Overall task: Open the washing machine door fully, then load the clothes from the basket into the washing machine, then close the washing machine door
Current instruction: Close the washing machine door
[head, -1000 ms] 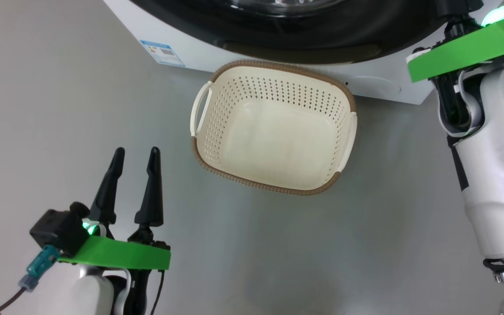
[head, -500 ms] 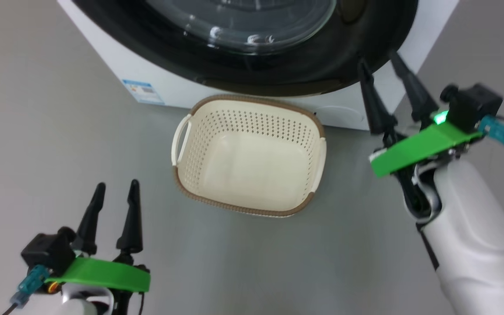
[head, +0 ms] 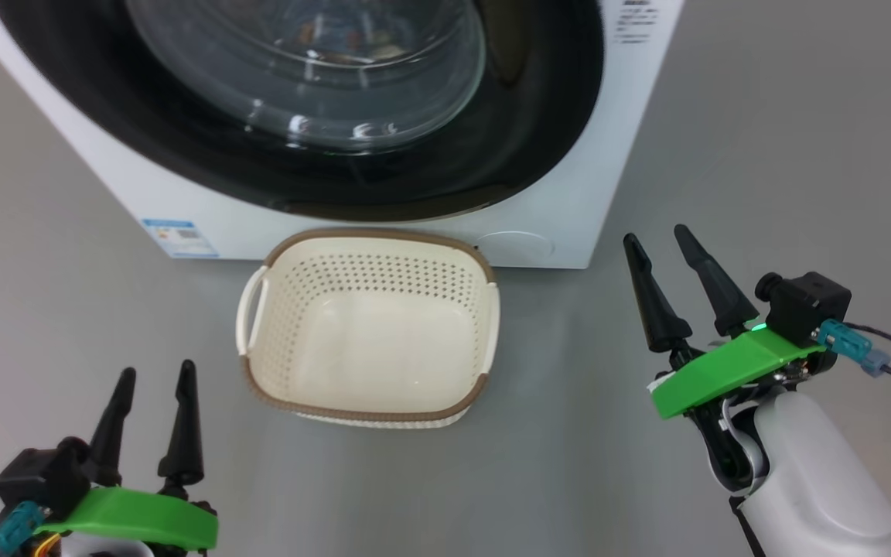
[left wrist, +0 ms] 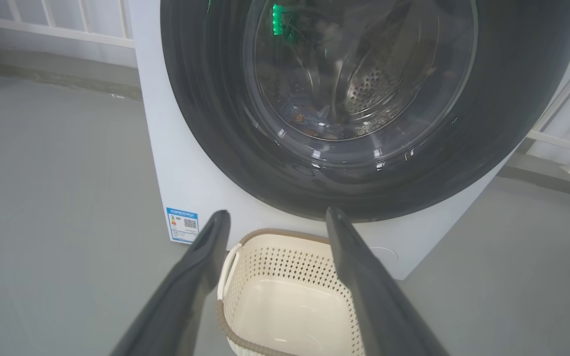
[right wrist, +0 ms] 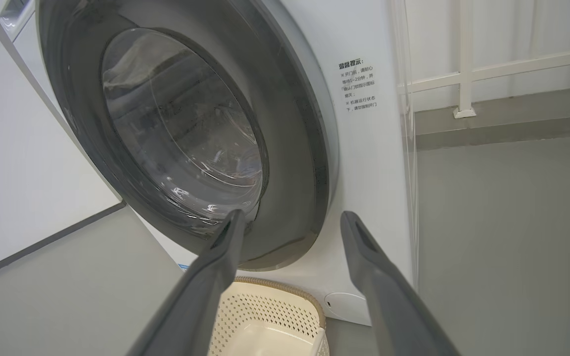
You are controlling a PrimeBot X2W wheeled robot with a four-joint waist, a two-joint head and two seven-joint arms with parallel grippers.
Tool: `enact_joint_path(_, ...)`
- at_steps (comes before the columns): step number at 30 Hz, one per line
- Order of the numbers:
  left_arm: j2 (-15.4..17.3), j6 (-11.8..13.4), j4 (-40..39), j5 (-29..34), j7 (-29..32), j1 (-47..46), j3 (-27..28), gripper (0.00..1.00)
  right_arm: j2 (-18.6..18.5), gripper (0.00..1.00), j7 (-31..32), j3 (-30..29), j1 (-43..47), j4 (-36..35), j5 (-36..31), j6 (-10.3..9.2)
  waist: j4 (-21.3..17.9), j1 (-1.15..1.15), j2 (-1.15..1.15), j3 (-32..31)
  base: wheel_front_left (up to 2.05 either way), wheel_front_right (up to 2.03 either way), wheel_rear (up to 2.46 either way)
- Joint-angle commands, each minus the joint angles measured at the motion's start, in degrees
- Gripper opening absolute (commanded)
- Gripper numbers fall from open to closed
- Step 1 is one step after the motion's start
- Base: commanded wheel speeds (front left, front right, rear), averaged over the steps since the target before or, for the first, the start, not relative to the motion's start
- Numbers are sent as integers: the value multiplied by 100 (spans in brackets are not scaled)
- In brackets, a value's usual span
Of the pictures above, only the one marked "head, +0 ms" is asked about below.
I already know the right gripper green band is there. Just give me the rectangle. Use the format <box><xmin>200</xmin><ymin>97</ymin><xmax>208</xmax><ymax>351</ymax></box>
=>
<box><xmin>623</xmin><ymin>224</ymin><xmax>828</xmax><ymax>496</ymax></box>

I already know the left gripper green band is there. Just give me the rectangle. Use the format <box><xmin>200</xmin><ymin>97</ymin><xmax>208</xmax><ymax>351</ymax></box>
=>
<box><xmin>36</xmin><ymin>360</ymin><xmax>220</xmax><ymax>557</ymax></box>

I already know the black-rimmed glass washer door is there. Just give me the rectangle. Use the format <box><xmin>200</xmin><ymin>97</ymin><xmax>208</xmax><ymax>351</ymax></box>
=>
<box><xmin>0</xmin><ymin>0</ymin><xmax>607</xmax><ymax>224</ymax></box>

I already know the cream garment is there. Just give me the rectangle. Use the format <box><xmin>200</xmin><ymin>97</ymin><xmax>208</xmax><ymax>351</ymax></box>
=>
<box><xmin>360</xmin><ymin>43</ymin><xmax>412</xmax><ymax>63</ymax></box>

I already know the white front-load washing machine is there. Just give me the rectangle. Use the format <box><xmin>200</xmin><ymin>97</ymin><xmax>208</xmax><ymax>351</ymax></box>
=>
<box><xmin>0</xmin><ymin>0</ymin><xmax>684</xmax><ymax>270</ymax></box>

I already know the cream perforated laundry basket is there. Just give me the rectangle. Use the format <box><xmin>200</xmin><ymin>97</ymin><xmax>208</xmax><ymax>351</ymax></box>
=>
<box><xmin>235</xmin><ymin>227</ymin><xmax>502</xmax><ymax>429</ymax></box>

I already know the round filter cover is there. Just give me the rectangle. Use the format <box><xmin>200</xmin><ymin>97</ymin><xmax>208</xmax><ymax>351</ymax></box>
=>
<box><xmin>476</xmin><ymin>231</ymin><xmax>555</xmax><ymax>265</ymax></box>

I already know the teal cable connector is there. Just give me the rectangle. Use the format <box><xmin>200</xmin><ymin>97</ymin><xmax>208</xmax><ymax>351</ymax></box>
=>
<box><xmin>815</xmin><ymin>319</ymin><xmax>891</xmax><ymax>378</ymax></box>
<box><xmin>0</xmin><ymin>499</ymin><xmax>43</xmax><ymax>555</ymax></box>

